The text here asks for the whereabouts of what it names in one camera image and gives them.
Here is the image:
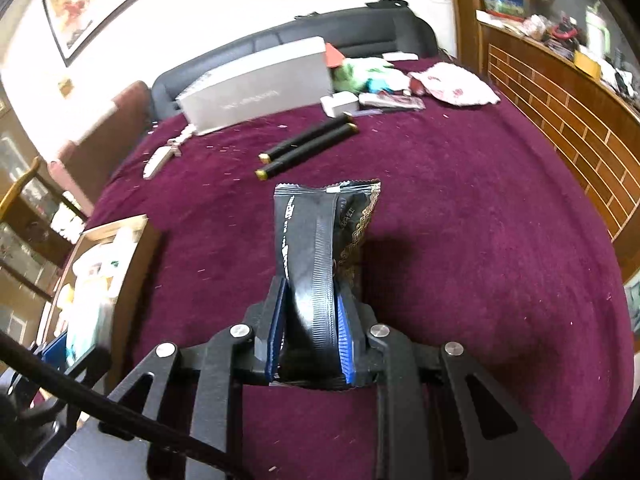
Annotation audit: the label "white tumbler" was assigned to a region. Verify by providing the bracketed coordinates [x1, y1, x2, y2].
[585, 2, 614, 57]

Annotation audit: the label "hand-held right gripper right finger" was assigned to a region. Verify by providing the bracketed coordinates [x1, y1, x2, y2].
[337, 290, 573, 480]

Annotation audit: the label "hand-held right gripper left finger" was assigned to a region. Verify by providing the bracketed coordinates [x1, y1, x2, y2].
[42, 275, 288, 480]

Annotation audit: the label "black leather sofa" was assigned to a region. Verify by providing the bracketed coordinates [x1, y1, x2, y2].
[150, 0, 441, 121]

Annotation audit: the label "brown upholstered chair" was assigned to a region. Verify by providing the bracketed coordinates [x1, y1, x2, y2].
[47, 80, 153, 218]

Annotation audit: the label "black marker yellow caps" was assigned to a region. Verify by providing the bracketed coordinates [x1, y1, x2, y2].
[255, 122, 359, 182]
[257, 114, 353, 163]

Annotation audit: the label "grey rectangular cardboard box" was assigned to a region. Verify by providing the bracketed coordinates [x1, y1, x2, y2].
[176, 36, 335, 137]

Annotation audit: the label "green plush toy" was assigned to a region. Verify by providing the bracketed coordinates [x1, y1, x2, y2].
[332, 57, 401, 96]

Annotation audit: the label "black braided cable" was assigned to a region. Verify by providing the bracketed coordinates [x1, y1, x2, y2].
[0, 332, 251, 480]

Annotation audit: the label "white charger plug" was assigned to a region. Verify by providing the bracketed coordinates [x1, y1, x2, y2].
[320, 92, 361, 116]

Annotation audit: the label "black gold-patterned snack packet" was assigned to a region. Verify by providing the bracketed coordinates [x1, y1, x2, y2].
[274, 178, 382, 391]

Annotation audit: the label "bamboo painted panel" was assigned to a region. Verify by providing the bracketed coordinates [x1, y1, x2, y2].
[622, 272, 640, 341]

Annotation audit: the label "white key fob with rope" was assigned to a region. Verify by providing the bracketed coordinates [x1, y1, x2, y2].
[142, 124, 196, 181]

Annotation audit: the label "white plastic bag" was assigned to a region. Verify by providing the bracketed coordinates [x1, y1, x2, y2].
[72, 227, 136, 286]

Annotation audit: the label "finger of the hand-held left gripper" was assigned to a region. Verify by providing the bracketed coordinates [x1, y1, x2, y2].
[30, 335, 111, 386]

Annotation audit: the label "wooden display shelf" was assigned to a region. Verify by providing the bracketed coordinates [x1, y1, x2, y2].
[0, 100, 87, 333]

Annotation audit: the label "brown cardboard box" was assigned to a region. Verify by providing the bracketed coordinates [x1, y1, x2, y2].
[37, 214, 161, 376]

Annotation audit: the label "clear packaged pen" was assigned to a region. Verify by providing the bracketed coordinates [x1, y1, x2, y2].
[357, 91, 426, 113]

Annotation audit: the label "wooden cabinet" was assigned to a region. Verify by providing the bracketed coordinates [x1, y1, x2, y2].
[447, 0, 640, 281]

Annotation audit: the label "pink white cloth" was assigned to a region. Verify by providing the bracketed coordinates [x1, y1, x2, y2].
[407, 62, 501, 107]

